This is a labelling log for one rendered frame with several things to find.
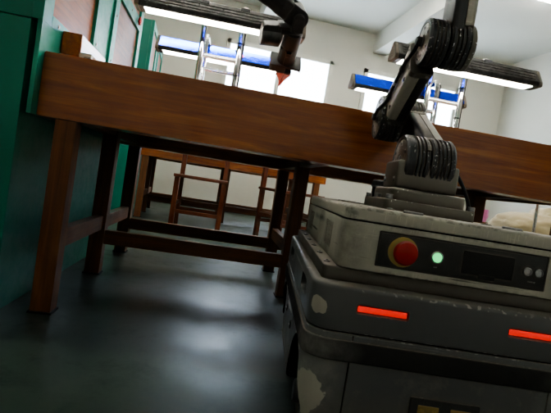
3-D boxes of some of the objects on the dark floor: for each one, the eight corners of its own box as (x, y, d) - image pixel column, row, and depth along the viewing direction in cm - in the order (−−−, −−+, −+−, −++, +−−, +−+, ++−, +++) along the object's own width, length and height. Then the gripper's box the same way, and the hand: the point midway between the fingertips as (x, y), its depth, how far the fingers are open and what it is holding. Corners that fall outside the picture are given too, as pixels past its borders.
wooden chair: (165, 229, 372) (182, 117, 368) (171, 224, 416) (186, 124, 412) (219, 237, 377) (236, 126, 373) (220, 231, 421) (235, 132, 417)
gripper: (273, 48, 141) (263, 88, 153) (305, 56, 142) (293, 94, 155) (274, 35, 145) (265, 74, 157) (305, 43, 146) (293, 81, 159)
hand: (280, 82), depth 155 cm, fingers closed
